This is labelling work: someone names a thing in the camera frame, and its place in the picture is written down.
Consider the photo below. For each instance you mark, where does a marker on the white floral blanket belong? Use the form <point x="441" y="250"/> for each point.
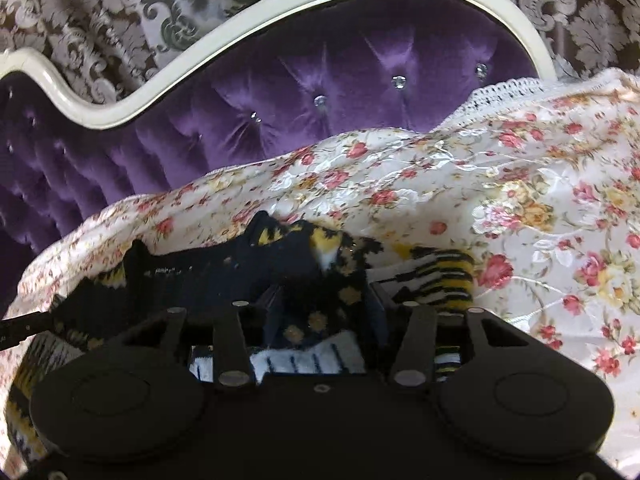
<point x="500" y="185"/>

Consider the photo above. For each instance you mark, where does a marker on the navy yellow patterned knit sweater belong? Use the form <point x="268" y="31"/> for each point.
<point x="305" y="270"/>

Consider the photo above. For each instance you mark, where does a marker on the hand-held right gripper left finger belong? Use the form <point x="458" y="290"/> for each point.
<point x="272" y="307"/>

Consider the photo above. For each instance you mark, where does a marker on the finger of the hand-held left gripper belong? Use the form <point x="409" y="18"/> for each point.
<point x="27" y="330"/>

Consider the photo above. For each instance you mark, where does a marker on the purple tufted sofa white frame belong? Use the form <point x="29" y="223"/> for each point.
<point x="325" y="75"/>

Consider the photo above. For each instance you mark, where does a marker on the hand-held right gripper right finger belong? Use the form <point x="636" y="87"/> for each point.
<point x="377" y="310"/>

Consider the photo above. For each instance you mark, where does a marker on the white lace cloth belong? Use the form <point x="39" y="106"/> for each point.
<point x="500" y="92"/>

